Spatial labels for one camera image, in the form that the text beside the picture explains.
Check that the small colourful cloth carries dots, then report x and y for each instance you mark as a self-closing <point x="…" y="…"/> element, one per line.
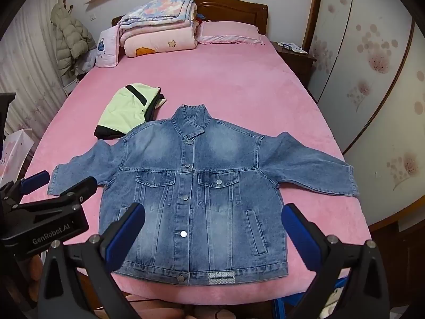
<point x="200" y="18"/>

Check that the white curtain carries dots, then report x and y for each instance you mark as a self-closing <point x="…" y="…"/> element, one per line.
<point x="26" y="66"/>

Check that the green and black garment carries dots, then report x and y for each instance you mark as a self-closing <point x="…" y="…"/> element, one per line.
<point x="123" y="109"/>

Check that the beige puffer jacket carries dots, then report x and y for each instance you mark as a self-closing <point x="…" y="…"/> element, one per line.
<point x="71" y="36"/>

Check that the wooden headboard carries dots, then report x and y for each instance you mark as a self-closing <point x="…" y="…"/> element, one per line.
<point x="232" y="10"/>

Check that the dark wooden nightstand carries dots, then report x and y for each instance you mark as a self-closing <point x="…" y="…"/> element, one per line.
<point x="295" y="64"/>

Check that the floral sliding wardrobe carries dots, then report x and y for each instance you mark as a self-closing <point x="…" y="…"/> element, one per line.
<point x="375" y="73"/>

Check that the white printed cushion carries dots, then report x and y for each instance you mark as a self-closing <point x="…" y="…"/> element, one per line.
<point x="106" y="48"/>

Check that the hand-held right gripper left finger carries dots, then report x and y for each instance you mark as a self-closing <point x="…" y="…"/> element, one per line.
<point x="129" y="231"/>

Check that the white plastic bag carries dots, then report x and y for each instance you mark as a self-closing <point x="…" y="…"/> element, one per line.
<point x="86" y="63"/>

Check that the white storage box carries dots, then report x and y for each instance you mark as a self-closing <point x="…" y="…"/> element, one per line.
<point x="70" y="86"/>

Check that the papers on nightstand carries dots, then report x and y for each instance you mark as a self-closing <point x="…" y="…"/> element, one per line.
<point x="292" y="47"/>

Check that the blue denim jacket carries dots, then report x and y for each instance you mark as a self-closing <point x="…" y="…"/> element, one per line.
<point x="199" y="189"/>

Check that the folded pink blanket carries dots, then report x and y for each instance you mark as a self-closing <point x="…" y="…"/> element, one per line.
<point x="159" y="40"/>

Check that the pink bed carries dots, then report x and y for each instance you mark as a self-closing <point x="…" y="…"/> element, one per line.
<point x="249" y="89"/>

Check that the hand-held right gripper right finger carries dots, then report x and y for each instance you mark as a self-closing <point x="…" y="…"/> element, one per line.
<point x="298" y="232"/>

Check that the pink pillow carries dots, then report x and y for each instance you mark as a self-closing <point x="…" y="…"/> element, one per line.
<point x="229" y="30"/>

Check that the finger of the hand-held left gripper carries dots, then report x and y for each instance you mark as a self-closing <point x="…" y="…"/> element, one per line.
<point x="78" y="189"/>
<point x="35" y="179"/>

